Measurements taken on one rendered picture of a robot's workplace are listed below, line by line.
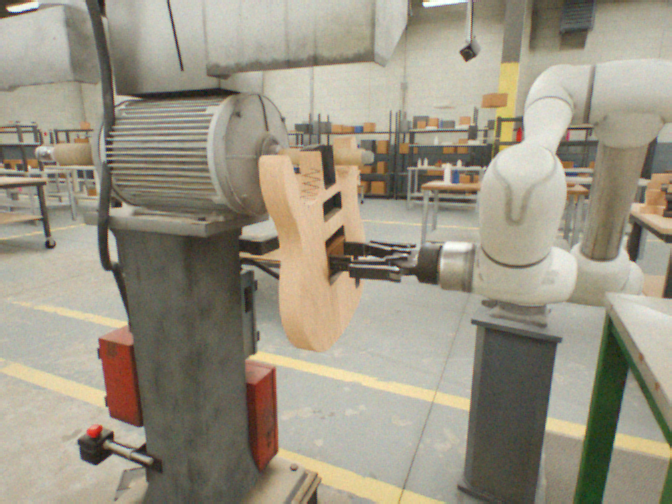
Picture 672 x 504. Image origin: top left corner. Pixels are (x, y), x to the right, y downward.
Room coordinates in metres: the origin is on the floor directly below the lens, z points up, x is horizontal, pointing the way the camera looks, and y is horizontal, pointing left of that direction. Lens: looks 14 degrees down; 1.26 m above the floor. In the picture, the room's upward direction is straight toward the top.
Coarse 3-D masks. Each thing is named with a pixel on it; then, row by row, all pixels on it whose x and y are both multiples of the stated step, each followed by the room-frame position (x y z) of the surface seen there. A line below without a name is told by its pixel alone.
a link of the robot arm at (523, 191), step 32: (544, 128) 0.92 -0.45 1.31; (512, 160) 0.56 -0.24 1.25; (544, 160) 0.54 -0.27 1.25; (480, 192) 0.60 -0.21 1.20; (512, 192) 0.54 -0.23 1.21; (544, 192) 0.53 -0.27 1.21; (480, 224) 0.61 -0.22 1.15; (512, 224) 0.55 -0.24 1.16; (544, 224) 0.55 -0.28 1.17; (512, 256) 0.59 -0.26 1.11; (544, 256) 0.60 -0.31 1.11
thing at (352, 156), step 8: (280, 152) 0.86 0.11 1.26; (288, 152) 0.86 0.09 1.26; (296, 152) 0.85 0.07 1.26; (336, 152) 0.82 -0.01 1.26; (344, 152) 0.81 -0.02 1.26; (352, 152) 0.80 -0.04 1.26; (360, 152) 0.80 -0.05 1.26; (296, 160) 0.85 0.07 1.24; (336, 160) 0.81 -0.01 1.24; (344, 160) 0.81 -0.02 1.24; (352, 160) 0.80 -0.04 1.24; (360, 160) 0.79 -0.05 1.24
